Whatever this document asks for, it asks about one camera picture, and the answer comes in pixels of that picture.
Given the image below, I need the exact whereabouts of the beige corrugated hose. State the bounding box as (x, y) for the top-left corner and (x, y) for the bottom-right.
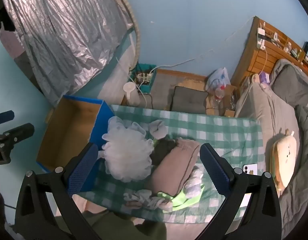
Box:
(111, 0), (142, 68)

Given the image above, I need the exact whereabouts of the small brown cardboard box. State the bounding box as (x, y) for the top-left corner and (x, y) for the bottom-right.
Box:
(206, 84), (238, 117)

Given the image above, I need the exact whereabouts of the taupe plush cloth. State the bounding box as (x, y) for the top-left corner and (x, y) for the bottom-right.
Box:
(144, 138), (201, 197)

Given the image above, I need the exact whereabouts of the grey duvet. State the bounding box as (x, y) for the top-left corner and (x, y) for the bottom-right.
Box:
(269, 59), (308, 108)

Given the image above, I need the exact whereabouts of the blue cardboard box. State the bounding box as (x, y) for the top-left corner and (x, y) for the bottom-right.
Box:
(36, 95), (115, 193)

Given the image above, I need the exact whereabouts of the pale blue white cloth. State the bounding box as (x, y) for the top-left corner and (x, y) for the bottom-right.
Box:
(184, 166), (206, 197)

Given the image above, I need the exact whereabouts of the light grey sock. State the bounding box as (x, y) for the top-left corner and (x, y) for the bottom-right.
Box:
(147, 119), (167, 139)

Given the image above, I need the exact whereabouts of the white mesh bath pouf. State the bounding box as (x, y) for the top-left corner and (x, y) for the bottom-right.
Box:
(102, 116), (154, 182)

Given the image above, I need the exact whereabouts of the dark plush cloth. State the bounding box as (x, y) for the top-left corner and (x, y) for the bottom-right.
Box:
(151, 139), (178, 168)

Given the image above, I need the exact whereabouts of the white plastic bag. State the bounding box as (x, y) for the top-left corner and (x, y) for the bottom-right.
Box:
(206, 67), (231, 92)

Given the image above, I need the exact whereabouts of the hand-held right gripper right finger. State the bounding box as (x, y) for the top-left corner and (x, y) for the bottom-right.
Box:
(194, 142), (283, 240)

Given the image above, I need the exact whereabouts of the green checked mat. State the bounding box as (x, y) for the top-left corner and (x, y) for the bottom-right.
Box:
(76, 104), (263, 224)

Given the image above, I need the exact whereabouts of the white smartphone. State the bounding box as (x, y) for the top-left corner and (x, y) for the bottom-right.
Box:
(241, 163), (258, 175)

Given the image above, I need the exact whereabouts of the toast plush toy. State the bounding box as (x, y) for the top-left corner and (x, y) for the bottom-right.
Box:
(270, 129), (297, 195)

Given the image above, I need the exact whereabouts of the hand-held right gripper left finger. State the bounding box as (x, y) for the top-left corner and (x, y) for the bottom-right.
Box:
(14, 142), (100, 240)

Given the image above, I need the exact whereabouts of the silver foil curtain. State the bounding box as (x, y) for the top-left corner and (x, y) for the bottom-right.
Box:
(2, 0), (134, 107)

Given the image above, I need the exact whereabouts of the dark grey quilt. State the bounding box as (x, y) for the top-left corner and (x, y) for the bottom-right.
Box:
(279, 104), (308, 233)

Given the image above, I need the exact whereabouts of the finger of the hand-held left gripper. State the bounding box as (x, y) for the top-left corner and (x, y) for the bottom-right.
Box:
(0, 110), (15, 126)
(2, 123), (35, 153)

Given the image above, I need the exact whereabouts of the white charger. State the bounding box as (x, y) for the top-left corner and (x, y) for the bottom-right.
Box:
(256, 22), (267, 50)

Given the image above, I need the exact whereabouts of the clear plastic bottle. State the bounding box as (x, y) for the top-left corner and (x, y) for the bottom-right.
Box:
(214, 85), (226, 103)

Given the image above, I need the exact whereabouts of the grey seat cushion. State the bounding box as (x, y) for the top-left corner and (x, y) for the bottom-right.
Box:
(170, 85), (209, 115)

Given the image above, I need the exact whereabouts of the white grey crumpled cloth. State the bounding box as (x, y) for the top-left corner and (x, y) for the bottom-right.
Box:
(124, 189), (173, 212)

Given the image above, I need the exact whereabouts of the white power strip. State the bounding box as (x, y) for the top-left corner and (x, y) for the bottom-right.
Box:
(135, 72), (153, 83)

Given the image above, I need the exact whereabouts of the white wall cable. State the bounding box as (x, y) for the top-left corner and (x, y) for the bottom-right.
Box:
(149, 17), (254, 71)

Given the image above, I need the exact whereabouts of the teal plastic basket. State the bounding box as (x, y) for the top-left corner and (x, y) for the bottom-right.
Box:
(130, 63), (157, 93)

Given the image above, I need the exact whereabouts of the beige bed sheet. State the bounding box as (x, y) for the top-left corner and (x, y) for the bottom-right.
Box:
(235, 80), (302, 180)

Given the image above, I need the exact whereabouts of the neon green cloth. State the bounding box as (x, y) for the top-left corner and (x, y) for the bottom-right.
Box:
(156, 184), (204, 212)

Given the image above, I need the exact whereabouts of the wooden headboard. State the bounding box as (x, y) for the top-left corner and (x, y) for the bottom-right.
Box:
(230, 16), (308, 88)

